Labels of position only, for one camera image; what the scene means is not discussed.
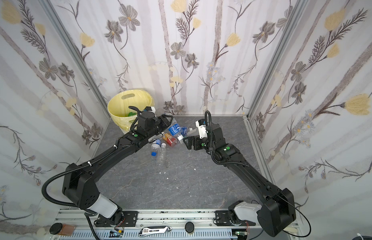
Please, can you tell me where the blue label bottle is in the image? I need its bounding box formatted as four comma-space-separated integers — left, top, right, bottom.
169, 123, 189, 137
151, 140, 162, 157

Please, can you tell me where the green soda bottle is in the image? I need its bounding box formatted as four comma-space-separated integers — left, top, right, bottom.
127, 112, 137, 117

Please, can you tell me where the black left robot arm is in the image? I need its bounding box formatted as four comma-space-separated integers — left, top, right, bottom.
41, 106, 174, 219

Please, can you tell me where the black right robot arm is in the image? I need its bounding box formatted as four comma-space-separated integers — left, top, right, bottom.
184, 111, 297, 237

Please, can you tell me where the white bin with yellow liner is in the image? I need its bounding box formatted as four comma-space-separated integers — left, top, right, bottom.
108, 89, 155, 134

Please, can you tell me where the red orange tea bottle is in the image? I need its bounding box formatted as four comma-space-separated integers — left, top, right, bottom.
163, 133, 178, 147

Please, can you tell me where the clear crushed bottle white cap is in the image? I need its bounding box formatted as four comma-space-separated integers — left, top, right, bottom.
157, 143, 167, 166

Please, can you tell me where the black round knob centre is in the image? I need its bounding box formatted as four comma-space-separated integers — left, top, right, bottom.
185, 222, 195, 234

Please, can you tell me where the black round knob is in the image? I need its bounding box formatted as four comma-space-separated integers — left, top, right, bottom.
185, 222, 195, 234
49, 223, 63, 235

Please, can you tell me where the silver adjustable wrench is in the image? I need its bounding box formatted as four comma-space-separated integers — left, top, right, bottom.
139, 226, 172, 238

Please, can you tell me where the black round knob left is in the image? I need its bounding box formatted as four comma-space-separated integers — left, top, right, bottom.
49, 223, 63, 235

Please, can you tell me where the aluminium mounting rail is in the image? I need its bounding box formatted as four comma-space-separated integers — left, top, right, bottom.
50, 209, 298, 240

